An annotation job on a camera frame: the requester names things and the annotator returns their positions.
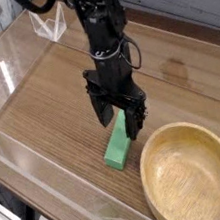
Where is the clear acrylic enclosure wall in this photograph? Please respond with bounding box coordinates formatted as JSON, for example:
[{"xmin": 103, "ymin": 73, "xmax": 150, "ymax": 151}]
[{"xmin": 0, "ymin": 0, "xmax": 220, "ymax": 220}]

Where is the brown wooden bowl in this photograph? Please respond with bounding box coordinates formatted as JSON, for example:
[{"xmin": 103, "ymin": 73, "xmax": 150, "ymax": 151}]
[{"xmin": 140, "ymin": 122, "xmax": 220, "ymax": 220}]

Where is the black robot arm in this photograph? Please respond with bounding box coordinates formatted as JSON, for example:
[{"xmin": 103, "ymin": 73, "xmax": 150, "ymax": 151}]
[{"xmin": 15, "ymin": 0, "xmax": 146, "ymax": 140}]

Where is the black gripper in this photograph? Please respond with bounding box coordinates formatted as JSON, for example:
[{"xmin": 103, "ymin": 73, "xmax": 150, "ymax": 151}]
[{"xmin": 83, "ymin": 49, "xmax": 146, "ymax": 141}]

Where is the green rectangular block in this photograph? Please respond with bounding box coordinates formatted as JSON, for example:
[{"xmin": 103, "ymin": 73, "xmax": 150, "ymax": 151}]
[{"xmin": 104, "ymin": 110, "xmax": 131, "ymax": 170}]

